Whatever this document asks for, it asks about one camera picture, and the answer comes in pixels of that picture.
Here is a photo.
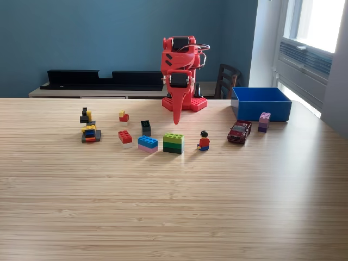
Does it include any grey radiator vent unit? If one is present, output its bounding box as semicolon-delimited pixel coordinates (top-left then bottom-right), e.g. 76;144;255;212
276;38;334;109

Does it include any black lego brick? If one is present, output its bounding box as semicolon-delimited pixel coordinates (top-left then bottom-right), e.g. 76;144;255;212
140;120;152;137

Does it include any white window frame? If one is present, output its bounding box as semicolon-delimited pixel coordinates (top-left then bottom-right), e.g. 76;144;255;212
282;0;346;54

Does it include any blue plastic bin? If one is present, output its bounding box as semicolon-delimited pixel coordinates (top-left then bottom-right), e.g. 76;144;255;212
231;86;293;122

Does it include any purple lego block stack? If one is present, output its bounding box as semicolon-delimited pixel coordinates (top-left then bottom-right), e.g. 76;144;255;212
257;111;271;133

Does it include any green lego block stack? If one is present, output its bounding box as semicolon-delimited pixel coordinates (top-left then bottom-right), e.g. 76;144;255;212
163;132;185;155

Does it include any dark red toy car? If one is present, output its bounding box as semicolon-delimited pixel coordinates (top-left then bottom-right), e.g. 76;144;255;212
227;120;253;145

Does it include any toy figure red shirt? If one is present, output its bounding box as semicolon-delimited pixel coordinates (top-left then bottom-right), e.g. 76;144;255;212
197;130;211;152

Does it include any yellow red white lego stack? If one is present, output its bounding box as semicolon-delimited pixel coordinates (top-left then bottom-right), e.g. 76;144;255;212
119;109;130;127

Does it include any black shelf tray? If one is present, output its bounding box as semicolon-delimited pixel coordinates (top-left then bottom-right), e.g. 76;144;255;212
40;70;164;91

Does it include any blue and pink lego stack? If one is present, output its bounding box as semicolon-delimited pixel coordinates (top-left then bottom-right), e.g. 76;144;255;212
137;135;159;154

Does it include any red and white lego stack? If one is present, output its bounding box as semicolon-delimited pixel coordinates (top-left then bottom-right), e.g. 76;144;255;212
117;130;133;149

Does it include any pale wooden sideboard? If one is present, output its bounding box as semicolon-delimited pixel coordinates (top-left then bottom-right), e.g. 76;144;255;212
28;81;218;99

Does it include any dark wooden chair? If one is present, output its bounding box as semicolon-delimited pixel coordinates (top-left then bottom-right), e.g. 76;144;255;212
214;63;242;100

